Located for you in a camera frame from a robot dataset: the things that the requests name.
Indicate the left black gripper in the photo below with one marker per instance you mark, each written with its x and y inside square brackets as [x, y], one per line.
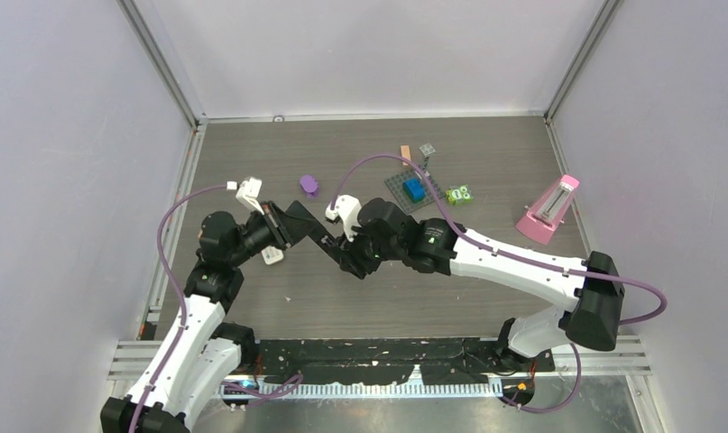
[285, 227]

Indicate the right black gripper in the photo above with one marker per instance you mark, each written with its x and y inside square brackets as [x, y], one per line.
[353, 259]

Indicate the beige remote control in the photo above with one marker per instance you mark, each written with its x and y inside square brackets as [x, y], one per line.
[272, 255]

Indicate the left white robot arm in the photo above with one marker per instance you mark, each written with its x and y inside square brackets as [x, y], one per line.
[195, 357]

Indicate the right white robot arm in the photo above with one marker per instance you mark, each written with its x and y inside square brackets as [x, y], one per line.
[585, 303]

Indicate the purple plastic toy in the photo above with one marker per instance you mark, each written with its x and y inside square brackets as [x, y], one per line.
[309, 185]

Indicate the grey lego baseplate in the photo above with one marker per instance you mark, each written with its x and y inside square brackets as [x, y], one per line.
[432, 189]

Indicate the blue lego brick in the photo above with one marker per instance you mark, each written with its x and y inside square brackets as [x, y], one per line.
[414, 190]

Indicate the orange wooden block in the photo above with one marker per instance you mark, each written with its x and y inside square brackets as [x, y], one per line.
[405, 154]

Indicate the green owl toy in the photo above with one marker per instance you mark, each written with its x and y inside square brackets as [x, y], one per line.
[459, 195]

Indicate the grey lego tower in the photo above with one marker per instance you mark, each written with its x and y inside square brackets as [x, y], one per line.
[427, 150]

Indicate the pink metronome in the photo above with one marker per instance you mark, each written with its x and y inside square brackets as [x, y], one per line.
[543, 217]

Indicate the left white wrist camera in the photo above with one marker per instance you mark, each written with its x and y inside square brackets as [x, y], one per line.
[247, 193]

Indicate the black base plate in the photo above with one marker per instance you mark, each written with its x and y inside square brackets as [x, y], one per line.
[385, 361]

